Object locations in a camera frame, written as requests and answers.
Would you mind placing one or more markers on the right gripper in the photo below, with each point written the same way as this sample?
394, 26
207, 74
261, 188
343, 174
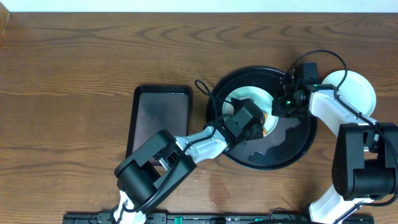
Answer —
277, 110

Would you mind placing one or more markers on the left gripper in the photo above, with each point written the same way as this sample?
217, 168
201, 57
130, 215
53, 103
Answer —
257, 132

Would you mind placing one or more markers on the green and orange sponge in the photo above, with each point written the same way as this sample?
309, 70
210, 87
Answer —
265, 124

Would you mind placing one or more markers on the light blue plate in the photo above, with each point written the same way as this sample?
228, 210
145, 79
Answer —
358, 94
261, 98

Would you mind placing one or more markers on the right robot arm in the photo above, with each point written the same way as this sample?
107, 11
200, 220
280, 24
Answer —
364, 170

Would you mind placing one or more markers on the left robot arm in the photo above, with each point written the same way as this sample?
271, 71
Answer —
154, 170

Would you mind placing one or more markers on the black round tray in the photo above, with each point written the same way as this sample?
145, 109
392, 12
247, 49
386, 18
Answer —
291, 138

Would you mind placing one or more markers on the black rectangular water tray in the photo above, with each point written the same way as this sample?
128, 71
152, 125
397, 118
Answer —
158, 107

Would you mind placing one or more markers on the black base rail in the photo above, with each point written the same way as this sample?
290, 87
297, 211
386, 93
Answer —
163, 218

